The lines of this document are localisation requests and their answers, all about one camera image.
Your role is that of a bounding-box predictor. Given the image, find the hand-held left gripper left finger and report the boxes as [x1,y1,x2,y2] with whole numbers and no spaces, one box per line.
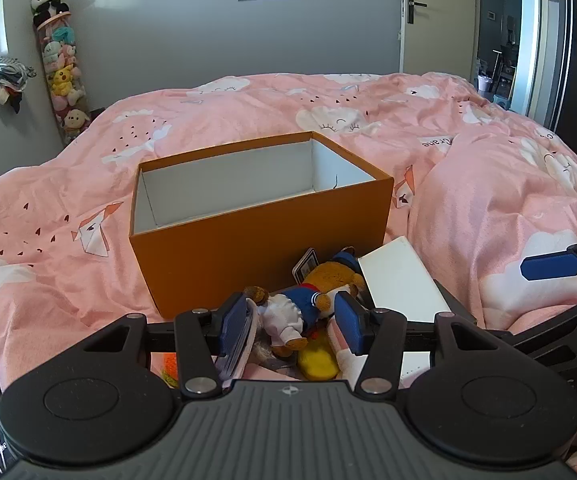
[82,292,250,400]

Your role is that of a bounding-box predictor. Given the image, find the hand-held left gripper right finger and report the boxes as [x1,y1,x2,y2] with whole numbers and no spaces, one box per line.
[335,291,506,395]

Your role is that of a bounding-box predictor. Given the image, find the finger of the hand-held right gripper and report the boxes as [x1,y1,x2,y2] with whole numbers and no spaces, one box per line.
[505,290,577,361]
[521,217,577,286]

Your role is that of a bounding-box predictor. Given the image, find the pink mini backpack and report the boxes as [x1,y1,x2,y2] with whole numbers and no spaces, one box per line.
[216,297,270,382]

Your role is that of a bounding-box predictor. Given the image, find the sailor dog plush toy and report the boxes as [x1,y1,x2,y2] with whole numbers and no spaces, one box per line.
[244,247,369,358]

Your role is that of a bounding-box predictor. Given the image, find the white box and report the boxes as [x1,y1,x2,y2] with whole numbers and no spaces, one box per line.
[357,236,451,326]

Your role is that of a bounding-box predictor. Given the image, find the orange crochet fruit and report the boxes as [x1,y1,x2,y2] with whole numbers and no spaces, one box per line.
[152,352,180,388]

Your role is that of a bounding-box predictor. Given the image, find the orange cardboard box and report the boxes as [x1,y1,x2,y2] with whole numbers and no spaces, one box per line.
[128,130,395,320]

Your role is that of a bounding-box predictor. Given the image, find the pink printed blanket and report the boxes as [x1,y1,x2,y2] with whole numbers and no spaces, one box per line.
[0,72,577,480]

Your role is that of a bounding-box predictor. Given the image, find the white door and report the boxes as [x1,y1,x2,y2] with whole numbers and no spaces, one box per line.
[399,0,480,82]

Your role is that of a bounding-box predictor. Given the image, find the beige dog plush toy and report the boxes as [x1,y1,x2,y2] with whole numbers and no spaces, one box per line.
[62,109,90,135]

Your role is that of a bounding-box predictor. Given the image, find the yellow plush toy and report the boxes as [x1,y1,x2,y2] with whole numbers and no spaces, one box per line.
[50,65,82,97]

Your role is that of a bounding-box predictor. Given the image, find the pink and white plush toy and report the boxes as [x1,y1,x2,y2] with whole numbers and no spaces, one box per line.
[42,41,78,69]

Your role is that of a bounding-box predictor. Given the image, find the pile of clothes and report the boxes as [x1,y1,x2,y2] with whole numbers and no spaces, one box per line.
[0,57,38,112]

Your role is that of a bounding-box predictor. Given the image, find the panda plush toy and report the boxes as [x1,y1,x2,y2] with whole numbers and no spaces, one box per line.
[30,0,72,25]

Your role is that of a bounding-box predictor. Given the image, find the sliding door frame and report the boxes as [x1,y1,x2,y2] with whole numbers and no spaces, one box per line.
[509,0,575,132]

